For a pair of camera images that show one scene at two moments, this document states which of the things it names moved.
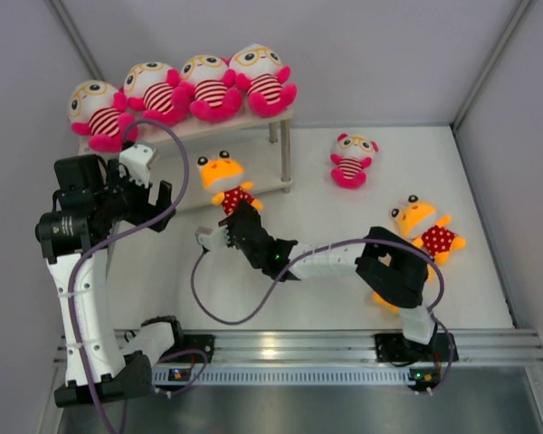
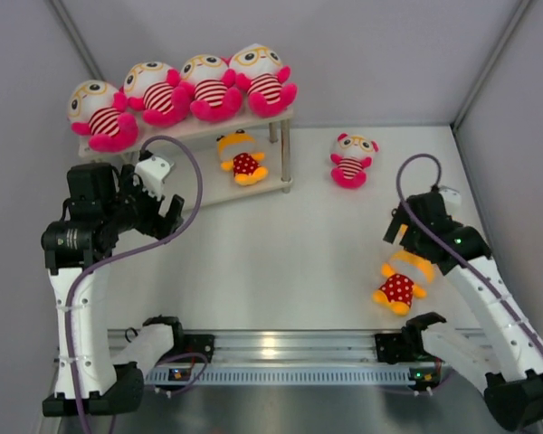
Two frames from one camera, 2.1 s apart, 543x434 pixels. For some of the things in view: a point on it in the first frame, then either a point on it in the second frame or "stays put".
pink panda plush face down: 152,87 stays put
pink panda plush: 98,110 stays put
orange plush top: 225,176 → 237,148
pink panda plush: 215,99 stays put
